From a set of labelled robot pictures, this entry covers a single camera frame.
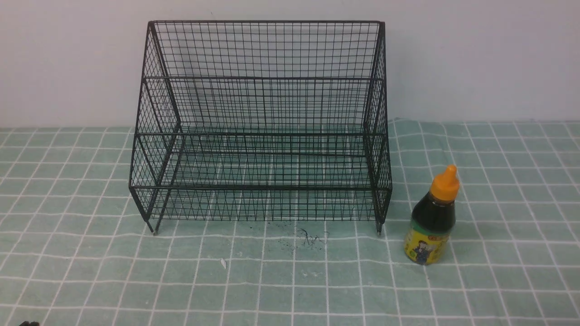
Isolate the dark seasoning bottle orange cap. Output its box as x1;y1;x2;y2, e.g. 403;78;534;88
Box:
403;165;460;265

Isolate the green checkered tablecloth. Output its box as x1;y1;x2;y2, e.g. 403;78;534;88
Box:
0;120;579;326

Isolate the black object at bottom edge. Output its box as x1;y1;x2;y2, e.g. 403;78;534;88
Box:
19;321;40;326

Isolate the black wire mesh shelf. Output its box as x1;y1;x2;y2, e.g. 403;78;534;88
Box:
128;20;393;235

